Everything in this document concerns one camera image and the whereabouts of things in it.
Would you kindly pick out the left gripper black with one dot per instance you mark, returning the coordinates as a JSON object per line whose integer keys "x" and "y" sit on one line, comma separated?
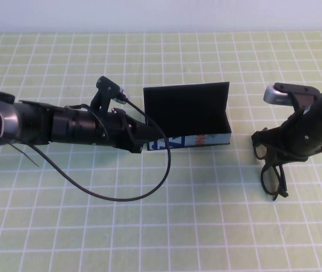
{"x": 121, "y": 131}

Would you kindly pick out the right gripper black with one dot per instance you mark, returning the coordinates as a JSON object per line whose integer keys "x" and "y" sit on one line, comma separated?
{"x": 305, "y": 136}

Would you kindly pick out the black framed glasses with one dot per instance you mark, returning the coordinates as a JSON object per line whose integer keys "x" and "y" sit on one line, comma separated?
{"x": 273, "y": 181}

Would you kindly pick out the black printed glasses case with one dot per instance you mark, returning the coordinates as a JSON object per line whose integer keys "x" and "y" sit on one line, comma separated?
{"x": 183, "y": 107}

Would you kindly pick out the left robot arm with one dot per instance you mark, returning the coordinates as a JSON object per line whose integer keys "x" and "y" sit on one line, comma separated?
{"x": 36, "y": 123}

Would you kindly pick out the green checked tablecloth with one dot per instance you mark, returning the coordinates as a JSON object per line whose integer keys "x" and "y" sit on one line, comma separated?
{"x": 178, "y": 226}

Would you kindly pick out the black zip tie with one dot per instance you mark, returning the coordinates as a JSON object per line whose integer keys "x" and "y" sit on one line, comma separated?
{"x": 25, "y": 156}

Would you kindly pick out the left camera mount bracket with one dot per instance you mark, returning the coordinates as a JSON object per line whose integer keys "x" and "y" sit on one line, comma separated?
{"x": 100, "y": 103}

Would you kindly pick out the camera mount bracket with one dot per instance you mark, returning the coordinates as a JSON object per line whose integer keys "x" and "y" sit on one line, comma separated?
{"x": 100, "y": 103}
{"x": 302, "y": 105}

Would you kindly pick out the right camera mount bracket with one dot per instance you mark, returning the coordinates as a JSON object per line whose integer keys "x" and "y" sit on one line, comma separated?
{"x": 302, "y": 105}

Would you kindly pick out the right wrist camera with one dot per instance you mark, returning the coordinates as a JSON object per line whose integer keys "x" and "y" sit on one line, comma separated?
{"x": 274, "y": 96}

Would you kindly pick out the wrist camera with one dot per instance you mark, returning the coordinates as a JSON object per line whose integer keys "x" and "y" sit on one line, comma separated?
{"x": 274, "y": 96}
{"x": 107, "y": 83}

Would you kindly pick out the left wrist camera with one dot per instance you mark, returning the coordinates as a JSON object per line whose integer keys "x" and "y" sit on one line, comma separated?
{"x": 107, "y": 83}

